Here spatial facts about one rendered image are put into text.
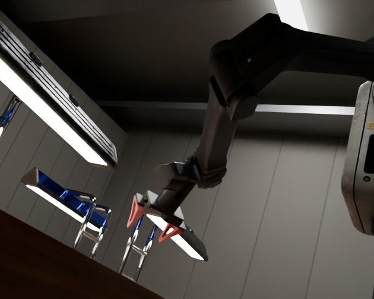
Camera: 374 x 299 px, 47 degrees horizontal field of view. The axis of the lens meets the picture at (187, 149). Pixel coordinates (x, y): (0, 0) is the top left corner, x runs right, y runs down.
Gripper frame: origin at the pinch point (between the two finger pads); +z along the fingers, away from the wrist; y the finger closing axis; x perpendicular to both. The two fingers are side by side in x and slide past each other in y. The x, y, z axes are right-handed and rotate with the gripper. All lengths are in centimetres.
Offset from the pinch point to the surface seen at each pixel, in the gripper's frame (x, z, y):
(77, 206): 82, 47, 6
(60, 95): 4.1, -19.3, -34.7
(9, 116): 14.2, -5.1, -41.0
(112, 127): 266, 64, 47
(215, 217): 165, 54, 122
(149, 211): 33.6, 10.3, 13.6
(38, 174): 70, 34, -18
